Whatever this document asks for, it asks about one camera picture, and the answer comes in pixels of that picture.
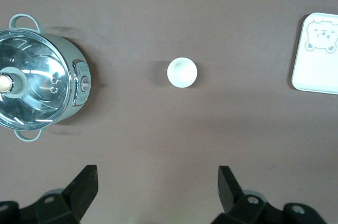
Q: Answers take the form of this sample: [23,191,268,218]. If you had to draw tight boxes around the glass pot lid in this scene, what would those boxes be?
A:
[0,29,73,132]

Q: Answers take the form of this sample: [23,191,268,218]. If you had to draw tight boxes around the cream bear print tray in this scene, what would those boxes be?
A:
[291,12,338,95]

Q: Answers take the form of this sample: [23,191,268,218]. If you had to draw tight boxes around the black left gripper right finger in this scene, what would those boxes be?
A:
[211,166,328,224]

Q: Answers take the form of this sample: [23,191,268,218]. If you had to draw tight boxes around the white plastic cup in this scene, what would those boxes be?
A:
[166,57,198,89]

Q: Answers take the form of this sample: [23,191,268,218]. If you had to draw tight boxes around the green electric cooking pot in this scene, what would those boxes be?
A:
[0,14,93,144]

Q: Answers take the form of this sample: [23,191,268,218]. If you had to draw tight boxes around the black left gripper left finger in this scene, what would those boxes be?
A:
[0,165,99,224]

